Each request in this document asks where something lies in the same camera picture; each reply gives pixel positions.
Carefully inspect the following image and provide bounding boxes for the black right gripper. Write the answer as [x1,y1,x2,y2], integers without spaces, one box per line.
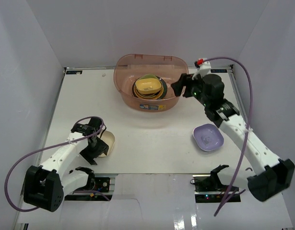
[170,72,208,107]

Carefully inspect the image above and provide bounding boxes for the dark teal round plate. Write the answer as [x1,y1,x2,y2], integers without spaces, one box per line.
[131,74,167,100]

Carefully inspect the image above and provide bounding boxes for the woven bamboo round plate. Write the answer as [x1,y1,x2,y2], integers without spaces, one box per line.
[132,87,166,100]

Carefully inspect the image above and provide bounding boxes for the yellow square plate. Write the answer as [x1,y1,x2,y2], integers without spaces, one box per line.
[135,78,163,94]

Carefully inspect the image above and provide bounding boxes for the light green plate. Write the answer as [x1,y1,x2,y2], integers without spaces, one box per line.
[138,74,159,82]

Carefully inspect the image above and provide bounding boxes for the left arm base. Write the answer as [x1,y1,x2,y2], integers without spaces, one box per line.
[65,167,115,201]

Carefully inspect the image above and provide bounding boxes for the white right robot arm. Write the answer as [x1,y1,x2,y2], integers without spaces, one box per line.
[171,74,295,202]

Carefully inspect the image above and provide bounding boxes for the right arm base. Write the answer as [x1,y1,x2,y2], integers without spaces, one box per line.
[190,165,230,204]

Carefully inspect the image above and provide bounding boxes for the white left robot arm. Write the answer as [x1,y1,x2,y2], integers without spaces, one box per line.
[24,116,109,212]

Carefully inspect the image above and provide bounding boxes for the pink translucent plastic bin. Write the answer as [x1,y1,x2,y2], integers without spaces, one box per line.
[114,54,189,112]

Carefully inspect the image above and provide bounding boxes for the lavender square plate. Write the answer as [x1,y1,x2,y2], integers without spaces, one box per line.
[192,124,224,151]

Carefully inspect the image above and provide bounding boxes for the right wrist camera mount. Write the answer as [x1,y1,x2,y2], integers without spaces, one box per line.
[192,58,211,80]

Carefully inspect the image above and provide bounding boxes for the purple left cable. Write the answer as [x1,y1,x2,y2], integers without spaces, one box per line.
[4,116,106,212]

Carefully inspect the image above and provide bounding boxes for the purple cable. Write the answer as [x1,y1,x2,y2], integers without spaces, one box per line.
[204,56,254,217]
[4,116,106,212]

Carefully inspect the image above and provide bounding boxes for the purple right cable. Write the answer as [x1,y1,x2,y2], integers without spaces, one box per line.
[204,56,254,217]

